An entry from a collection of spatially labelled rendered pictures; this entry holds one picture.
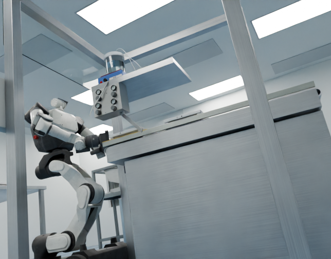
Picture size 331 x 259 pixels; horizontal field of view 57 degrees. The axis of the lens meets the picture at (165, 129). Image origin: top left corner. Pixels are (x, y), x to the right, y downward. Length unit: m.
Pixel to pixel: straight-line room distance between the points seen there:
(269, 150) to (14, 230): 1.09
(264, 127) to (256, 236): 0.85
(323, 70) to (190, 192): 5.75
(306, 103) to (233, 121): 0.38
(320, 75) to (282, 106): 5.46
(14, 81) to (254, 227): 1.42
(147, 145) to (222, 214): 0.60
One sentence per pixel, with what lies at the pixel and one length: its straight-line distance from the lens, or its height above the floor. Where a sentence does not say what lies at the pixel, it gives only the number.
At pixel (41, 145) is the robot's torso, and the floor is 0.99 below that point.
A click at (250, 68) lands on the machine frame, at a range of 1.09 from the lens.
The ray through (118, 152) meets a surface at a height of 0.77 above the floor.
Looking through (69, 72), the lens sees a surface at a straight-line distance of 2.17.
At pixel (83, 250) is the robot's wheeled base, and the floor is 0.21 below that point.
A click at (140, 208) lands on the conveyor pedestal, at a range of 1.95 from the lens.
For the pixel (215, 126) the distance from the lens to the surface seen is 1.77.
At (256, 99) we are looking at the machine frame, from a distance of 1.05.
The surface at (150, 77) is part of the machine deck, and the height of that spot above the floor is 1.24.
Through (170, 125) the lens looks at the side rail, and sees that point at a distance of 1.86.
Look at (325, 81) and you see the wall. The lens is 7.15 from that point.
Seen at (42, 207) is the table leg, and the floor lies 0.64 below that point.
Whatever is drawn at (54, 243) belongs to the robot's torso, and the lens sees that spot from 2.34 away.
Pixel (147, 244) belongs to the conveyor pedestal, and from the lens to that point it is 1.94.
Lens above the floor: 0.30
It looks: 17 degrees up
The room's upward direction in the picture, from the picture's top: 10 degrees counter-clockwise
